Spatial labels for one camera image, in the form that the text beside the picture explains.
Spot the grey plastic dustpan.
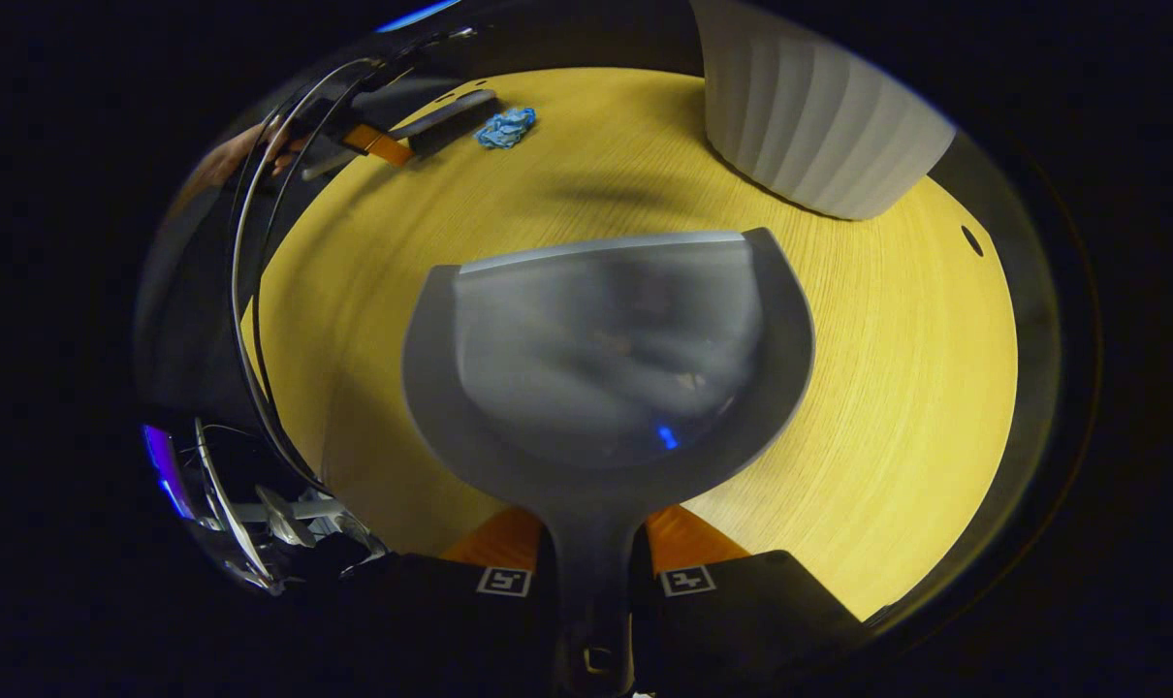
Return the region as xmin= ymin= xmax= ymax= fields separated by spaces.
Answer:
xmin=402 ymin=228 xmax=817 ymax=698

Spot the thin grey cable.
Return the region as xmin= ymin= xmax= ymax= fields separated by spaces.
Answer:
xmin=228 ymin=53 xmax=394 ymax=497

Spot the wooden desktop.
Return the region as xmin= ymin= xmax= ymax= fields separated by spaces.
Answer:
xmin=242 ymin=66 xmax=1020 ymax=621

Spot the grey plastic garbage bin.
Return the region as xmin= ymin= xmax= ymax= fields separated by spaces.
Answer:
xmin=688 ymin=0 xmax=958 ymax=222

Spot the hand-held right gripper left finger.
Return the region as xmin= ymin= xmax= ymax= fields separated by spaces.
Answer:
xmin=349 ymin=504 xmax=560 ymax=698

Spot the blue paper trash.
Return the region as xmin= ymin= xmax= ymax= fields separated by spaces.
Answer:
xmin=476 ymin=107 xmax=538 ymax=150

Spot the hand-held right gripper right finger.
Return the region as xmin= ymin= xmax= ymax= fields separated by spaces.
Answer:
xmin=630 ymin=504 xmax=867 ymax=698

